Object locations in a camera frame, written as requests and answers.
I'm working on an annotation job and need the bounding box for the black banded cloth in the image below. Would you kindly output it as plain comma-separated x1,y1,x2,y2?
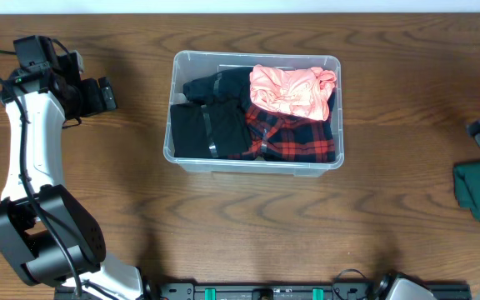
170,101,252,159
182,67,253,113

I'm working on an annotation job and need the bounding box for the red navy plaid shirt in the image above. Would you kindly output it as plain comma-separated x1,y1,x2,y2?
228,104,336,163

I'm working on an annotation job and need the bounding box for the pink garment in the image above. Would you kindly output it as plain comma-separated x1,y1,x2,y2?
249,65,338,121

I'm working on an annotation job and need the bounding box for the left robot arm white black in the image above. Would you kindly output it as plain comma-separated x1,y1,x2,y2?
0,50,148,299

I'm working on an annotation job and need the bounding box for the clear plastic storage bin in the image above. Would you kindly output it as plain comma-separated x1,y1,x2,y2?
163,50,344,178

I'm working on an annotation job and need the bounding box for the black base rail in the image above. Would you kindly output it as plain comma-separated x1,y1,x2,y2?
53,282,473,300

